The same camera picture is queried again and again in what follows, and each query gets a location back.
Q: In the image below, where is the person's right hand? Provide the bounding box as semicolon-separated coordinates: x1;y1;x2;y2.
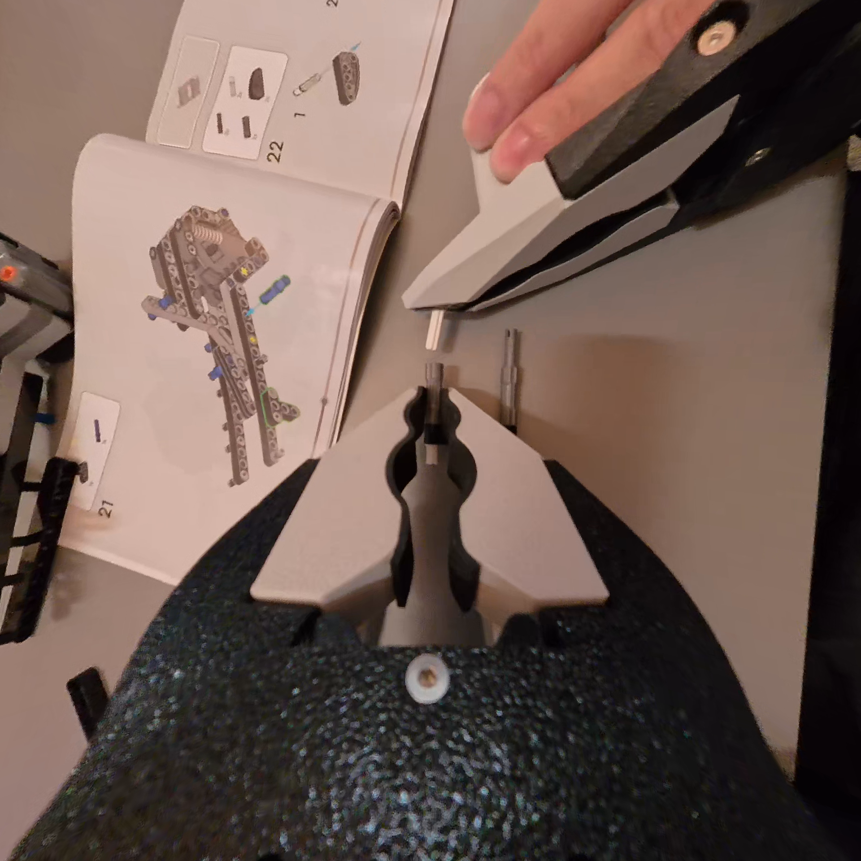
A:
463;0;715;184

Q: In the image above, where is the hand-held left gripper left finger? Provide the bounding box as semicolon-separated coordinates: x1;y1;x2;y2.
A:
250;387;431;643

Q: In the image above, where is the grey axle with black pin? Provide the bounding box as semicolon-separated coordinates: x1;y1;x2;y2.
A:
499;328;523;435

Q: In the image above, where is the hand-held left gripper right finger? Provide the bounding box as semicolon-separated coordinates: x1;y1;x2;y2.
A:
444;387;609;640

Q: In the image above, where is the white instruction booklet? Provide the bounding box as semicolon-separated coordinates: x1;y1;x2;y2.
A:
57;0;458;586

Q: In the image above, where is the black toy beam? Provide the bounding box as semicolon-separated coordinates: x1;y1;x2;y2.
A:
67;666;112;741

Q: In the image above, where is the grey black toy vehicle frame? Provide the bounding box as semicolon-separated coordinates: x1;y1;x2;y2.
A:
0;232;88;647

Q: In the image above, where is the grey axle connector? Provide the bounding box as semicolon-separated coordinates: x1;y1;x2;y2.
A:
424;363;448;466

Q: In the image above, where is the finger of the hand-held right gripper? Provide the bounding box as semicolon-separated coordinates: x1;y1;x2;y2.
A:
467;200;682;314
402;94;741;312

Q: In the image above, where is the light grey desk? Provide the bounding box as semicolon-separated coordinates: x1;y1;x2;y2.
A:
0;0;850;784

